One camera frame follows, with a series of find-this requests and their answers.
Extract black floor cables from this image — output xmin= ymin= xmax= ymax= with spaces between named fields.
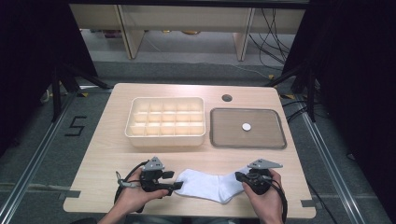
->
xmin=280 ymin=98 xmax=314 ymax=123

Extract grey cable plug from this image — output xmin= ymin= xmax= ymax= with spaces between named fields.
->
xmin=115 ymin=171 xmax=138 ymax=189

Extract cream divided storage box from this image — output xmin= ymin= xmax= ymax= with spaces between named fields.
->
xmin=124 ymin=96 xmax=207 ymax=147

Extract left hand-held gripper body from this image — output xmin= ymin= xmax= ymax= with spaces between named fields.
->
xmin=139 ymin=156 xmax=176 ymax=194

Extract white sock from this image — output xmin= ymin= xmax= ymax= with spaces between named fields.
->
xmin=174 ymin=165 xmax=252 ymax=205

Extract person's left hand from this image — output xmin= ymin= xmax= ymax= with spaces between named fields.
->
xmin=119 ymin=176 xmax=171 ymax=216

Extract black curtain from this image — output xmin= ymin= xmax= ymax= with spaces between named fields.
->
xmin=0 ymin=0 xmax=98 ymax=153
xmin=281 ymin=0 xmax=396 ymax=218

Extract bundle of black cables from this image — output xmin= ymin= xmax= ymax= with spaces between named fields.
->
xmin=247 ymin=7 xmax=297 ymax=72

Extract brown flat tray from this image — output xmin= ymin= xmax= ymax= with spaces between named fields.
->
xmin=209 ymin=106 xmax=288 ymax=150

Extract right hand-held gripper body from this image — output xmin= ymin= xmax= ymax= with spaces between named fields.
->
xmin=246 ymin=158 xmax=284 ymax=196

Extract black metal stand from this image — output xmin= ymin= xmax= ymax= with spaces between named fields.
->
xmin=264 ymin=61 xmax=319 ymax=123
xmin=50 ymin=62 xmax=114 ymax=123

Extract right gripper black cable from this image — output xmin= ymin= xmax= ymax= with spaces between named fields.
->
xmin=265 ymin=177 xmax=289 ymax=224

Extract aluminium floor rail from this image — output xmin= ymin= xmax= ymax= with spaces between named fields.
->
xmin=298 ymin=101 xmax=373 ymax=224
xmin=0 ymin=90 xmax=79 ymax=224

